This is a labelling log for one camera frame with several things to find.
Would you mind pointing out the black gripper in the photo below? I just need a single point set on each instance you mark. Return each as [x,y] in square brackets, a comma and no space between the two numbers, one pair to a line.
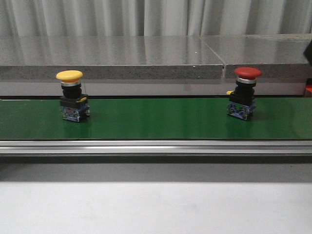
[308,52]

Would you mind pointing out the red mushroom push button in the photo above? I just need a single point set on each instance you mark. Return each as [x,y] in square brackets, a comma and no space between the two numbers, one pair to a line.
[242,101]

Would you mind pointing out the yellow mushroom push button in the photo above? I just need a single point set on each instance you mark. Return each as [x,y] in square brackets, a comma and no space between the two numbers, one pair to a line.
[74,104]

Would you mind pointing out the grey granite slab right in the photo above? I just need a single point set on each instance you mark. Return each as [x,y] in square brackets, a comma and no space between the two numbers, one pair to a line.
[279,57]

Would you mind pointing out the grey granite slab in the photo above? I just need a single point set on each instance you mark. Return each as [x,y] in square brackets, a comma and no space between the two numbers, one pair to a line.
[279,57]
[108,58]

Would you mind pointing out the red plastic tray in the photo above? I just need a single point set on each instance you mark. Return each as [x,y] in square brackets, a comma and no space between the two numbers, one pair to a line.
[308,91]

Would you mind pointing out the green conveyor belt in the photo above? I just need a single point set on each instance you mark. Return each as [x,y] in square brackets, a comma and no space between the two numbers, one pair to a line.
[158,118]

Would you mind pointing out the grey granite slab left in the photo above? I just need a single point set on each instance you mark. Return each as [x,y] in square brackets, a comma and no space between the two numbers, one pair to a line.
[108,58]

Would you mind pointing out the grey curtain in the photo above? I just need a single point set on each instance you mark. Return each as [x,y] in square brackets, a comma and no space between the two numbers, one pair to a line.
[154,17]

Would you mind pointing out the aluminium conveyor frame rail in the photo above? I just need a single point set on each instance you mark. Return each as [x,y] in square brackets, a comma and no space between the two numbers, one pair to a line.
[205,147]

